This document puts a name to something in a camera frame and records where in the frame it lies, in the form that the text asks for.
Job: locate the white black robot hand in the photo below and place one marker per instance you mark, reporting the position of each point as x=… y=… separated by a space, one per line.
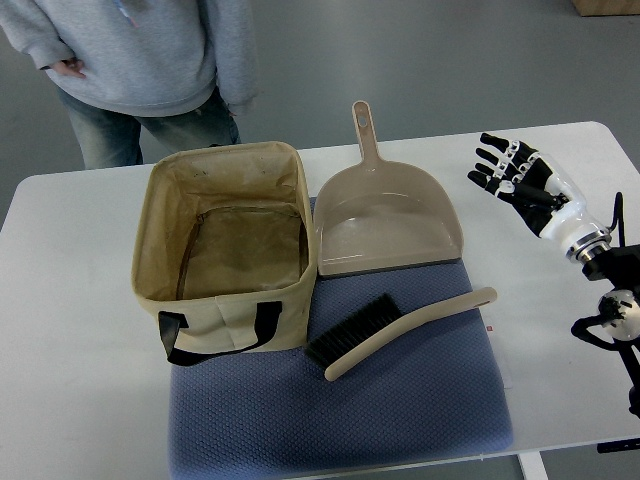
x=547 y=200

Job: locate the pink hand broom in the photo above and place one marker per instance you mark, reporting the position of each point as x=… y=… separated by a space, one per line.
x=378 y=323

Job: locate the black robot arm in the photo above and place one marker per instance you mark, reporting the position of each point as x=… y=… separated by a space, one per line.
x=605 y=255

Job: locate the yellow fabric bag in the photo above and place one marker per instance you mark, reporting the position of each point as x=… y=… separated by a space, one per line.
x=225 y=257

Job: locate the pink dustpan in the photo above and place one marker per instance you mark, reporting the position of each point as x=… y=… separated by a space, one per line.
x=380 y=215

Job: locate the cardboard box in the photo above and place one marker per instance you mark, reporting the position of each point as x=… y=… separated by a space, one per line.
x=593 y=8

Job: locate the black table controller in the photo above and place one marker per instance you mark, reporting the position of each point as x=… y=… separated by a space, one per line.
x=618 y=446

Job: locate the white table leg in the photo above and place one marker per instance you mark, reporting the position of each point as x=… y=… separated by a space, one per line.
x=532 y=466

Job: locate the person in grey hoodie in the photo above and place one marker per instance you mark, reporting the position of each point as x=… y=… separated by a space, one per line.
x=179 y=70

